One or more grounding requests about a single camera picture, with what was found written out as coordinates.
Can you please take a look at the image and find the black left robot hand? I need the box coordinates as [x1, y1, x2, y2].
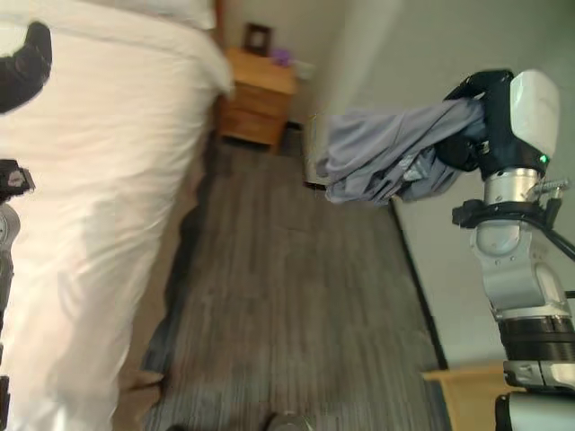
[0, 21, 54, 117]

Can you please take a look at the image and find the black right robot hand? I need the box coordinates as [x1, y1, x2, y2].
[434, 68, 562, 181]

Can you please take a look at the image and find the grey garment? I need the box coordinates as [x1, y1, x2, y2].
[314, 97, 489, 207]

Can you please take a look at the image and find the bed with white duvet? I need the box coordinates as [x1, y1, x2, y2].
[0, 0, 234, 431]

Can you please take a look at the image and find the light wooden basket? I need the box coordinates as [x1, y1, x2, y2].
[422, 361, 511, 431]

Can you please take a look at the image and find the wooden headboard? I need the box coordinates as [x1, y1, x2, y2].
[213, 0, 227, 49]

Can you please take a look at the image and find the wooden nightstand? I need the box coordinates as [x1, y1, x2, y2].
[218, 47, 297, 156]

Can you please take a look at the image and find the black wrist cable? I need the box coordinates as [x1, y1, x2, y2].
[529, 197, 575, 262]

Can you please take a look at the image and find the dark picture frame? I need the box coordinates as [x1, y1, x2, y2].
[241, 22, 275, 51]

